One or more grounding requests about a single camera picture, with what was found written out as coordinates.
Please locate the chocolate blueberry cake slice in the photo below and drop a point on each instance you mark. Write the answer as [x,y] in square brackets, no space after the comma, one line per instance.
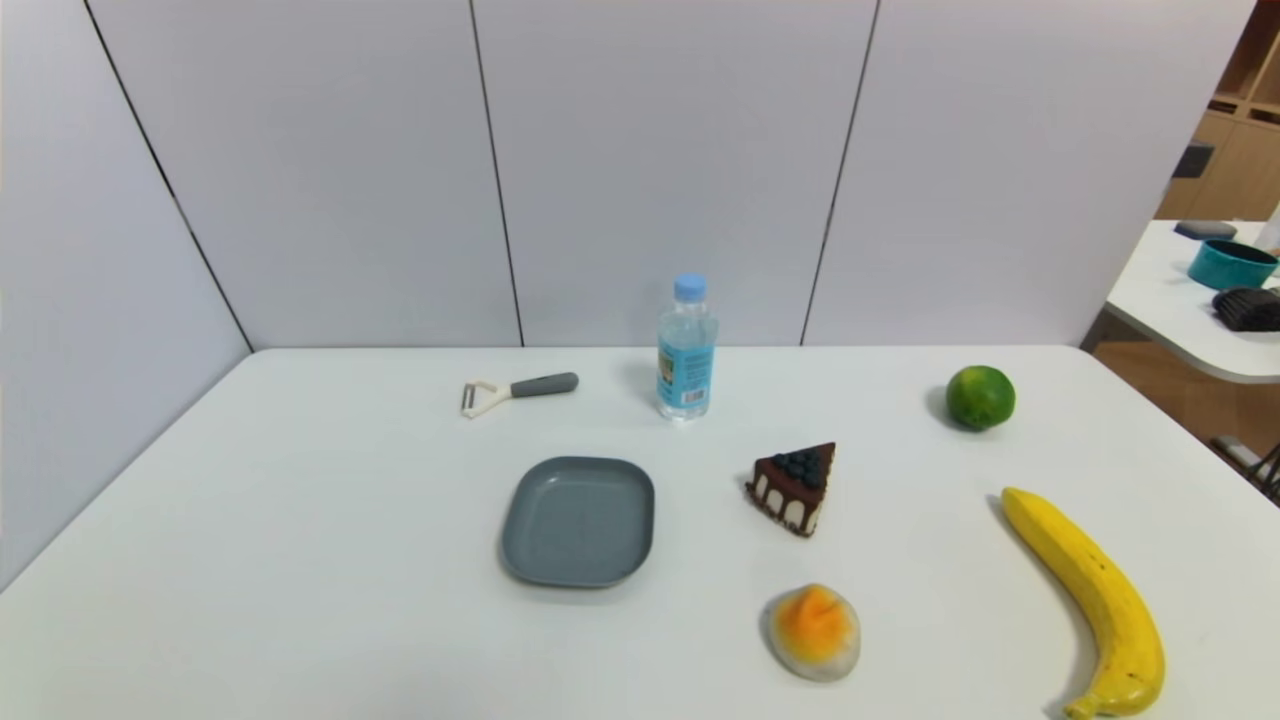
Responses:
[795,490]

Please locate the yellow banana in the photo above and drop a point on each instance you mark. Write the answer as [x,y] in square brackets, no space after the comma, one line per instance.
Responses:
[1080,575]

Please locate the black chair base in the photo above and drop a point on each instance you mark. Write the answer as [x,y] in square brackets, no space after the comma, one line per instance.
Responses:
[1250,465]

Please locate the green lime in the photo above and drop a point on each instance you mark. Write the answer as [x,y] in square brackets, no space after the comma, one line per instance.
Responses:
[980,398]

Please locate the grey square dish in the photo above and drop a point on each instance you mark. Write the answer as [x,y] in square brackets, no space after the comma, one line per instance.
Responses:
[575,520]

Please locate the orange and white bun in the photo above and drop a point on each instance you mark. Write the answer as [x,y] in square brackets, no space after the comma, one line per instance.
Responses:
[812,632]

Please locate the black ribbed object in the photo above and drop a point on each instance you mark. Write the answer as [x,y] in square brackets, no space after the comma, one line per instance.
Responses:
[1248,310]

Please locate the clear water bottle blue cap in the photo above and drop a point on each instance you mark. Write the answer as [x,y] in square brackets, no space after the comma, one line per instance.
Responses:
[686,360]

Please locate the teal round bowl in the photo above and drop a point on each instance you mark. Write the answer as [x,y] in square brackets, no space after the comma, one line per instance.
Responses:
[1230,268]

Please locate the wooden shelf unit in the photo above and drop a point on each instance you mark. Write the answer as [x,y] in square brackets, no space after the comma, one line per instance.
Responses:
[1240,170]

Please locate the white background table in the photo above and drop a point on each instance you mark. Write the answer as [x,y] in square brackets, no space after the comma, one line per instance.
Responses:
[1160,300]

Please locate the flat grey blue object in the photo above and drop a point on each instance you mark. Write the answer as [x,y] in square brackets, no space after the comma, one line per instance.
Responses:
[1205,230]

